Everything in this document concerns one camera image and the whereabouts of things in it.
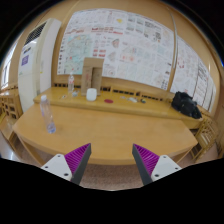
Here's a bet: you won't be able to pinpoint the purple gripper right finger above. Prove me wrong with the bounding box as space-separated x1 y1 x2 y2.
131 143 183 186

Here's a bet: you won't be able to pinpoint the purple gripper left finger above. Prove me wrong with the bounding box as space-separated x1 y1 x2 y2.
40 142 92 186

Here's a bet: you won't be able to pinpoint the clear plastic water bottle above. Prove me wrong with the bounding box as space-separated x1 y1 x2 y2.
40 95 56 134

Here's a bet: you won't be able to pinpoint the far clear water bottle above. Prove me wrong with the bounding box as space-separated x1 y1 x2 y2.
68 73 74 93

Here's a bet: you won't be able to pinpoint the small white object on table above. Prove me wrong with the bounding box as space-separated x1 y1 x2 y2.
127 97 138 103

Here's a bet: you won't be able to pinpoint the red round lid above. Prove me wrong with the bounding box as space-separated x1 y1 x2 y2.
104 99 113 103

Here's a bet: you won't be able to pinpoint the wooden chair right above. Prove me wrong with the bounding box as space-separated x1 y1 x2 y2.
190 119 218 161

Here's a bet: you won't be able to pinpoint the wooden chair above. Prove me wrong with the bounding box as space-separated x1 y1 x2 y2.
0 89 23 136
190 119 218 161

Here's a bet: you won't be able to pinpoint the white plastic cup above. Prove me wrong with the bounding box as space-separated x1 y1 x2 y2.
86 88 97 101

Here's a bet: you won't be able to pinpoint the black bag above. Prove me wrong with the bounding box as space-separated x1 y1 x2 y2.
171 91 202 119

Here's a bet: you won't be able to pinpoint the wooden chair left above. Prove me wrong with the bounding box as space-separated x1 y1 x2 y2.
0 89 23 136

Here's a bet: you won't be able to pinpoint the brown cardboard box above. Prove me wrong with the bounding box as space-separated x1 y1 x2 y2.
81 57 104 89

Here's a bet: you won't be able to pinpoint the white standing air conditioner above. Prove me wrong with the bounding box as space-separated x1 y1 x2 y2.
18 18 61 112

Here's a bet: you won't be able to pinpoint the wall poster sheets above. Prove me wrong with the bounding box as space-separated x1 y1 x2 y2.
57 8 216 111

